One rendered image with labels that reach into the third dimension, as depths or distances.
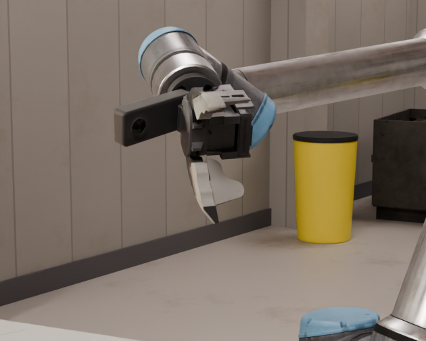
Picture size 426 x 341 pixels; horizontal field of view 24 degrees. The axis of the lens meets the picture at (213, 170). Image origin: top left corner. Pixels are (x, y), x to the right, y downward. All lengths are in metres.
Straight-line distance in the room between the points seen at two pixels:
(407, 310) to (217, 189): 0.59
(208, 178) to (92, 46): 4.20
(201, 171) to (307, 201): 5.11
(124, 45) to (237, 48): 1.09
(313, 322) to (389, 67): 0.47
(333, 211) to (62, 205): 1.86
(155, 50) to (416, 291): 0.63
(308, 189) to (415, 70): 4.53
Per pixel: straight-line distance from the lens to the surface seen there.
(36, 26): 5.08
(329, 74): 1.67
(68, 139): 5.26
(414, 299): 1.70
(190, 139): 1.20
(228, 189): 1.21
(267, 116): 1.44
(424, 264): 1.70
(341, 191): 6.28
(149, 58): 1.38
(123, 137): 1.21
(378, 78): 1.73
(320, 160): 6.21
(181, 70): 1.29
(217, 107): 1.10
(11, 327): 0.70
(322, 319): 1.81
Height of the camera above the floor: 1.40
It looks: 9 degrees down
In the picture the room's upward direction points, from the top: straight up
